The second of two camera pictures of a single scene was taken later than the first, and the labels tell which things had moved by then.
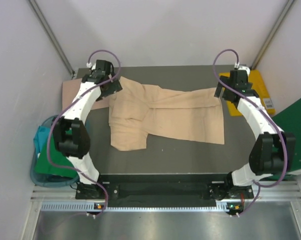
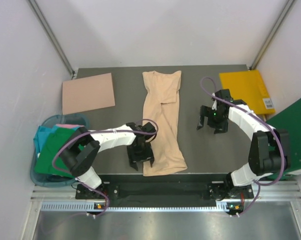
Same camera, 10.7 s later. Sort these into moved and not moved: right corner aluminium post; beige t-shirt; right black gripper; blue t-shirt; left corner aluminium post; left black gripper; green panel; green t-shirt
Moved: right black gripper; beige t-shirt; left black gripper
Not moved: green t-shirt; green panel; right corner aluminium post; blue t-shirt; left corner aluminium post
